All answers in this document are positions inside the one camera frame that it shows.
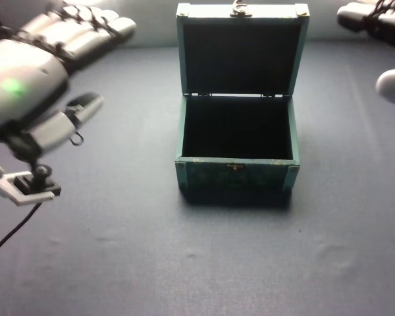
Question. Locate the grey table cloth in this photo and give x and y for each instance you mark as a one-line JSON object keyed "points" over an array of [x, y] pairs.
{"points": [[197, 263]]}

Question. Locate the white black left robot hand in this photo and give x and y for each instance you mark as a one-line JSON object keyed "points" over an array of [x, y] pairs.
{"points": [[23, 82]]}

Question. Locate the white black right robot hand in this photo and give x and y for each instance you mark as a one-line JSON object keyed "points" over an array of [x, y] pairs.
{"points": [[382, 23]]}

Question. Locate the teal floral box base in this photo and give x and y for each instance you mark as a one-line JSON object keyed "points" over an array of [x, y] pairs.
{"points": [[237, 179]]}

